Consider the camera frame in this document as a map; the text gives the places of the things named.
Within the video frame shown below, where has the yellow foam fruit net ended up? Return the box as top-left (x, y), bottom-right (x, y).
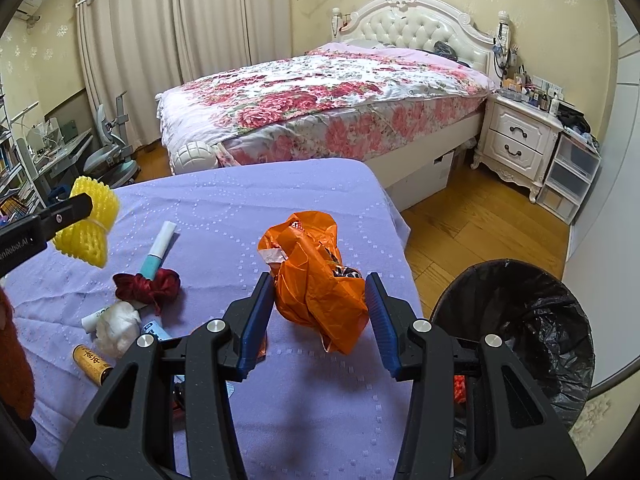
top-left (53, 176), bottom-right (119, 268)

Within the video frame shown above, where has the light blue paper packet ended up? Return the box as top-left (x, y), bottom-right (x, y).
top-left (142, 321), bottom-right (171, 341)

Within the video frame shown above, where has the dark red satin ribbon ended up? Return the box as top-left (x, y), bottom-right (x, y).
top-left (113, 269), bottom-right (181, 316)

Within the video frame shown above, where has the white tissue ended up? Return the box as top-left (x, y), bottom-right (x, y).
top-left (94, 301), bottom-right (141, 359)

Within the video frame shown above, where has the white green paper tube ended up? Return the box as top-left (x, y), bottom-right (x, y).
top-left (80, 308), bottom-right (106, 334)

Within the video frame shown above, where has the orange plastic bag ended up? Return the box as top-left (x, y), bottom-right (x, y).
top-left (257, 210), bottom-right (369, 356)

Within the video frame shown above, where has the yellow cylindrical bottle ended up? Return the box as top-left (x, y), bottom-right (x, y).
top-left (72, 344), bottom-right (113, 386)

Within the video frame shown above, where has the black lined trash bin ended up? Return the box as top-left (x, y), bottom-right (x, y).
top-left (430, 258), bottom-right (597, 430)

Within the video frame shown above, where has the desk with clutter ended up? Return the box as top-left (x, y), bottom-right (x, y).
top-left (15, 128), bottom-right (93, 203)

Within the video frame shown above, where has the grey desk chair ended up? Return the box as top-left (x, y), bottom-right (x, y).
top-left (84, 92), bottom-right (140, 188)

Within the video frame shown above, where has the teal white tube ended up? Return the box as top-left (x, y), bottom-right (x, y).
top-left (140, 221), bottom-right (177, 280)

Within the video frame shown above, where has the purple table cloth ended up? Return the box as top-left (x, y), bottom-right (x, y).
top-left (4, 158), bottom-right (420, 479)

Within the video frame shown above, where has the white storage box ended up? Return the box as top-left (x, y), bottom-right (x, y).
top-left (386, 152), bottom-right (454, 211)

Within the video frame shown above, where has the beige curtain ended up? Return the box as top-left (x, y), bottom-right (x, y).
top-left (76, 0), bottom-right (292, 148)

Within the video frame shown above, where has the white nightstand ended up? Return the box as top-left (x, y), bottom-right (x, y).
top-left (471, 93), bottom-right (562, 204)

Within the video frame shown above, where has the plastic drawer unit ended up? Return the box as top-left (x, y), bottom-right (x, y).
top-left (537, 130), bottom-right (601, 226)

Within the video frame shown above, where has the pink floral quilt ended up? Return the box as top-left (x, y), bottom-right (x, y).
top-left (155, 41), bottom-right (497, 168)

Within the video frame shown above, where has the white bed with headboard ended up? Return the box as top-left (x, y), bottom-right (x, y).
top-left (331, 0), bottom-right (497, 188)

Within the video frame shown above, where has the wall air conditioner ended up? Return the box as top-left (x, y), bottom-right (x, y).
top-left (14, 0), bottom-right (42, 21)

